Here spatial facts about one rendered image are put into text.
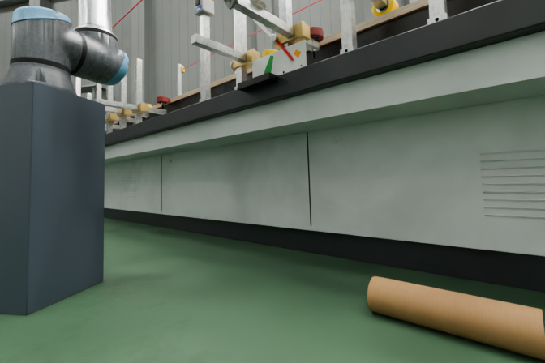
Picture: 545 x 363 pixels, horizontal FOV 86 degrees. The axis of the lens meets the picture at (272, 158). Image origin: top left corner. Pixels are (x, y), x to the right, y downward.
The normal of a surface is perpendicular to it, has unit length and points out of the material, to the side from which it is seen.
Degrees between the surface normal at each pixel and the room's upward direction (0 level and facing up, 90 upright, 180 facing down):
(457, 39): 90
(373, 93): 90
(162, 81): 90
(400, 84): 90
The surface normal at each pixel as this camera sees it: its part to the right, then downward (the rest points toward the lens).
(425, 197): -0.66, -0.04
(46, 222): 0.98, -0.04
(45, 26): 0.67, -0.07
